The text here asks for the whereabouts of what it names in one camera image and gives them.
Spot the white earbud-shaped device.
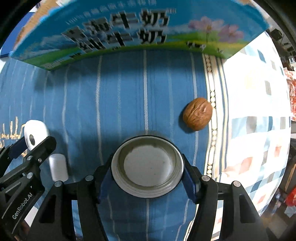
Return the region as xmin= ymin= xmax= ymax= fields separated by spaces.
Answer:
xmin=24 ymin=120 xmax=69 ymax=182

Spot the silver jar lid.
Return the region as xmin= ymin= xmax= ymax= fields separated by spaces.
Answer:
xmin=111 ymin=135 xmax=185 ymax=198

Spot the brown walnut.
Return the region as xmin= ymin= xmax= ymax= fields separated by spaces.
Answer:
xmin=183 ymin=97 xmax=213 ymax=131

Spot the plaid checkered cloth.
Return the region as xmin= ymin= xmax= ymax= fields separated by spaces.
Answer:
xmin=208 ymin=29 xmax=293 ymax=239

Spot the blue striped cloth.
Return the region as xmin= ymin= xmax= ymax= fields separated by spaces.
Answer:
xmin=0 ymin=49 xmax=230 ymax=241

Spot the open cardboard milk box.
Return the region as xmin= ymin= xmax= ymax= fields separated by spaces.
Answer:
xmin=10 ymin=1 xmax=268 ymax=70

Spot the orange white towel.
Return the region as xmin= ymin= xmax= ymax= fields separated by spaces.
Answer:
xmin=284 ymin=67 xmax=296 ymax=121

